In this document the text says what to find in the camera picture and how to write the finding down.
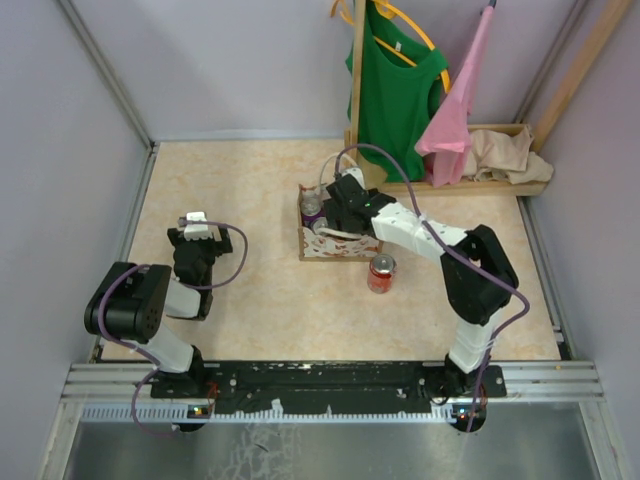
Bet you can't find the red soda can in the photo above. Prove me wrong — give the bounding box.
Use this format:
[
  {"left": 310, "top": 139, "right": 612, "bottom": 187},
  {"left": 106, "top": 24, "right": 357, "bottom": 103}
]
[{"left": 367, "top": 253, "right": 397, "bottom": 294}]

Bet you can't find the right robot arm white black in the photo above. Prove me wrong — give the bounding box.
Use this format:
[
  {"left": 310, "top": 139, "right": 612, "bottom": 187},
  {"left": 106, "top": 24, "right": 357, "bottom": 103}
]
[{"left": 321, "top": 173, "right": 519, "bottom": 396}]

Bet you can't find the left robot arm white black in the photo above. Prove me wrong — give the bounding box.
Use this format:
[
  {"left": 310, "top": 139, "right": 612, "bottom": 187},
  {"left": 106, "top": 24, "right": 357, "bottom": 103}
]
[{"left": 84, "top": 221, "right": 233, "bottom": 399}]

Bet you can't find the patterned canvas tote bag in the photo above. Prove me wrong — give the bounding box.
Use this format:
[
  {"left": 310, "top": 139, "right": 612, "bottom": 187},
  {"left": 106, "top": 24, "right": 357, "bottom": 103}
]
[{"left": 297, "top": 153, "right": 383, "bottom": 262}]

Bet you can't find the purple can front left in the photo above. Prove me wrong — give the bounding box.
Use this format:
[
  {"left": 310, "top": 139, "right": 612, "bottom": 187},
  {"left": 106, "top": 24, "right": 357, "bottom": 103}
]
[{"left": 310, "top": 217, "right": 329, "bottom": 235}]

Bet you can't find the purple can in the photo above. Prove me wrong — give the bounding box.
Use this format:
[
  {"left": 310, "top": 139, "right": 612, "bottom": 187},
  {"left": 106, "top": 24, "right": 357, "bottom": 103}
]
[
  {"left": 310, "top": 217, "right": 329, "bottom": 235},
  {"left": 299, "top": 194, "right": 324, "bottom": 225}
]

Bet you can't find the purple can back left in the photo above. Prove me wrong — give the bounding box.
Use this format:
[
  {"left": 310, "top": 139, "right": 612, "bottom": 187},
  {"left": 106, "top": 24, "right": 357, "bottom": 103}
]
[{"left": 299, "top": 194, "right": 324, "bottom": 225}]

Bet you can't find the pink shirt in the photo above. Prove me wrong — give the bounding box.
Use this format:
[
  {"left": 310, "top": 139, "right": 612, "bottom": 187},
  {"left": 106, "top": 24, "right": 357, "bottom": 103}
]
[{"left": 415, "top": 1, "right": 496, "bottom": 188}]

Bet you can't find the green tank top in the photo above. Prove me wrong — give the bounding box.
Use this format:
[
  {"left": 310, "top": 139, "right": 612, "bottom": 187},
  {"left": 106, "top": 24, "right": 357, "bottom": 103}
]
[{"left": 357, "top": 1, "right": 448, "bottom": 182}]

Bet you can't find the beige crumpled cloth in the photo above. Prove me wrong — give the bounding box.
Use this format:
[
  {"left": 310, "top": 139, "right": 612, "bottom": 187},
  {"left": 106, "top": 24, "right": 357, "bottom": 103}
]
[{"left": 463, "top": 126, "right": 554, "bottom": 185}]

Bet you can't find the yellow clothes hanger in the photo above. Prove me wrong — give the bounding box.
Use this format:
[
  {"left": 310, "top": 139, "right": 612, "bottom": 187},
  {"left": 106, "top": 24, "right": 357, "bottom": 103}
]
[{"left": 330, "top": 0, "right": 452, "bottom": 94}]

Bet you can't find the leaning wooden beam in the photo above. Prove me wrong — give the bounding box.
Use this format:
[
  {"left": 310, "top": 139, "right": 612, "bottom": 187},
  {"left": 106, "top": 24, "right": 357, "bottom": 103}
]
[{"left": 530, "top": 0, "right": 634, "bottom": 152}]

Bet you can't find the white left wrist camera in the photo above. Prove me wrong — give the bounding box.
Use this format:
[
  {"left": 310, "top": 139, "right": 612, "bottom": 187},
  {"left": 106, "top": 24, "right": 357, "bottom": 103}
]
[{"left": 183, "top": 211, "right": 213, "bottom": 241}]

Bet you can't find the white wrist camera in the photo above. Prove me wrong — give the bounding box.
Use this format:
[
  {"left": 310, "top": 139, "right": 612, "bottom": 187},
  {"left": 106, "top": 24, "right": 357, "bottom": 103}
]
[
  {"left": 334, "top": 167, "right": 365, "bottom": 188},
  {"left": 183, "top": 211, "right": 213, "bottom": 241}
]

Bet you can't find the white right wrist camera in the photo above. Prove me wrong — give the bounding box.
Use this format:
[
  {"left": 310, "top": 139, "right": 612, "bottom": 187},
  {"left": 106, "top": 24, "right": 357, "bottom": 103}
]
[{"left": 334, "top": 167, "right": 365, "bottom": 188}]

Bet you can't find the wooden clothes rack frame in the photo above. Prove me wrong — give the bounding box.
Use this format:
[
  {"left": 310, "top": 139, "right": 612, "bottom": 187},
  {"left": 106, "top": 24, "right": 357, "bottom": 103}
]
[{"left": 341, "top": 1, "right": 549, "bottom": 196}]

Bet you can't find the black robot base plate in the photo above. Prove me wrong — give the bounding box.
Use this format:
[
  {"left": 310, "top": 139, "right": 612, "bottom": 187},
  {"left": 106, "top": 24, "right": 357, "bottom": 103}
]
[{"left": 151, "top": 360, "right": 506, "bottom": 415}]

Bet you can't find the white slotted cable duct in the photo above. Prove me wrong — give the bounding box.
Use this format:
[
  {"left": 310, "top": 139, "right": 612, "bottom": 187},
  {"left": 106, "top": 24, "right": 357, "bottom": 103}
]
[{"left": 79, "top": 402, "right": 489, "bottom": 425}]

